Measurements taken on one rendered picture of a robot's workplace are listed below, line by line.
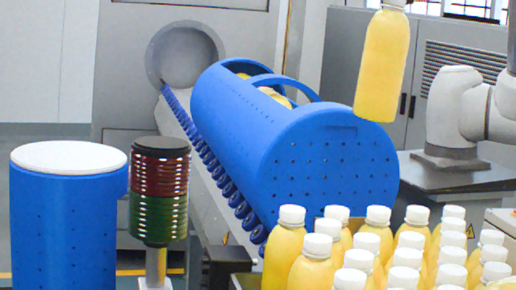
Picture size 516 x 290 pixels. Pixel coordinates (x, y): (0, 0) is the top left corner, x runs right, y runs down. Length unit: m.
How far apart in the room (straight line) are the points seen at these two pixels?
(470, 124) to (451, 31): 1.57
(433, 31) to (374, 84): 2.42
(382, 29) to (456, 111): 0.79
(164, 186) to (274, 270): 0.40
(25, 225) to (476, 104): 1.17
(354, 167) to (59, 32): 5.18
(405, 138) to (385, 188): 2.36
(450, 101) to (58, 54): 4.88
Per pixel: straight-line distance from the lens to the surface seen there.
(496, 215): 1.17
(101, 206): 1.44
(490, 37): 3.10
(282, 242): 1.01
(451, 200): 1.75
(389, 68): 1.03
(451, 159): 1.82
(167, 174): 0.66
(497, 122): 1.78
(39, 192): 1.42
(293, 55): 2.63
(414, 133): 3.55
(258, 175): 1.18
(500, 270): 0.89
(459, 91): 1.78
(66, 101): 6.32
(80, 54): 6.27
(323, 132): 1.20
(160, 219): 0.67
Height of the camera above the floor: 1.41
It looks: 13 degrees down
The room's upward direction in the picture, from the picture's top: 5 degrees clockwise
